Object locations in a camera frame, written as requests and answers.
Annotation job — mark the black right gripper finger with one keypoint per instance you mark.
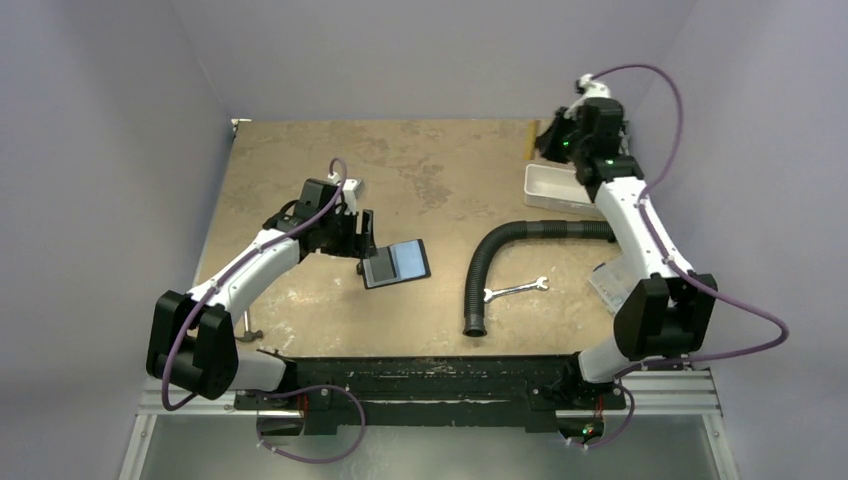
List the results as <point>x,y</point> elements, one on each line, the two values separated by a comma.
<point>552,143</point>
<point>570,137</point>

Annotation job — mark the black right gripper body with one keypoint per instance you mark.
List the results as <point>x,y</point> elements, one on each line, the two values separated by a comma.
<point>550,137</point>

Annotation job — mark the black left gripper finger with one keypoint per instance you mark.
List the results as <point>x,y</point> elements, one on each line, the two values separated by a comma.
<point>352,250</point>
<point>367,245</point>

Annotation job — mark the gold credit card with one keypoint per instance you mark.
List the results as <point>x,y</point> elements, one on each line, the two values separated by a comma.
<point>530,138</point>

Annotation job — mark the black leather card holder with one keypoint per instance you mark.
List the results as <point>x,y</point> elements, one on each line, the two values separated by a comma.
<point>394,264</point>

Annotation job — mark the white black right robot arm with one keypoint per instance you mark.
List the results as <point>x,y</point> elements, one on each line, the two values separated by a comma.
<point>663,316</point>

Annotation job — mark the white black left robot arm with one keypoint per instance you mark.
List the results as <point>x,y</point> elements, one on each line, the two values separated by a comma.
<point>192,343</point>

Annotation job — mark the white plastic tray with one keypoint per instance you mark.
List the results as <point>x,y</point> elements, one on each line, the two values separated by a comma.
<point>556,189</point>

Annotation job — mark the clear plastic organizer box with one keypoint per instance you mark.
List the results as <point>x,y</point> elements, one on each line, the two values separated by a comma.
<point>613,281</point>

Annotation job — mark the silver open-end wrench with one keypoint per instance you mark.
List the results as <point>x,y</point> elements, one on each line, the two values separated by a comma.
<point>539,284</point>

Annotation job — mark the small metal hammer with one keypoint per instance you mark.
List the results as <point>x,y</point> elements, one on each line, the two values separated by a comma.
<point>249,334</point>

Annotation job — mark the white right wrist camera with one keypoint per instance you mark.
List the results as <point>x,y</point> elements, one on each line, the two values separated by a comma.
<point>587,88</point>

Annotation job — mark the black aluminium base frame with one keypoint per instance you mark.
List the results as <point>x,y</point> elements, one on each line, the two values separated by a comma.
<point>537,393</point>

